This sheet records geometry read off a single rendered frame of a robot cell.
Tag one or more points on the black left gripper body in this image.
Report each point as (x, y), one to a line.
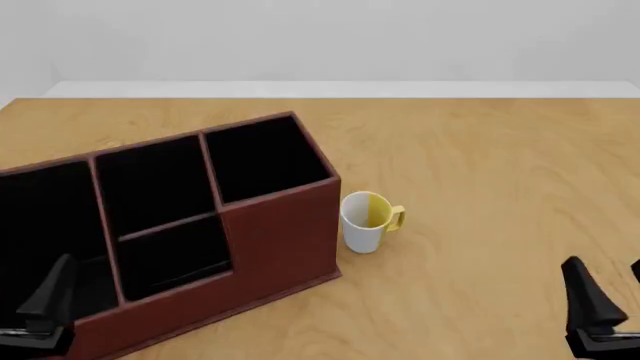
(30, 339)

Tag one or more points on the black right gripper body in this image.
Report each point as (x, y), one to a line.
(605, 345)

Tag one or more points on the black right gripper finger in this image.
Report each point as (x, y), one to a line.
(590, 296)
(636, 270)

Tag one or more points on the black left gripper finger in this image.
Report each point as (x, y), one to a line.
(50, 292)

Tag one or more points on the red-brown desk caddy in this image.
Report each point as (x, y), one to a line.
(280, 240)

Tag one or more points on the white and yellow mug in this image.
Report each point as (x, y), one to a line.
(362, 232)

